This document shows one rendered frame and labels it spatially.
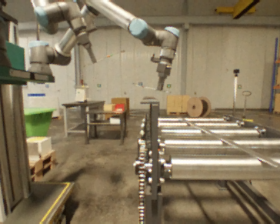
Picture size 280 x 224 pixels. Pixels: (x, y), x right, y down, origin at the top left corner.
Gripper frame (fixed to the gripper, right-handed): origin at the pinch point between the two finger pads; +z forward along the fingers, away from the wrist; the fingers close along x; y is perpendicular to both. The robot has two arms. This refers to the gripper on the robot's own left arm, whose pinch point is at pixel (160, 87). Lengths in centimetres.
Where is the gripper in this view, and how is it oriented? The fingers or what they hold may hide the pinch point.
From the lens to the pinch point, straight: 96.3
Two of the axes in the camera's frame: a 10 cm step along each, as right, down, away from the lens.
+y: 8.9, 2.5, -3.8
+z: -2.0, 9.7, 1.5
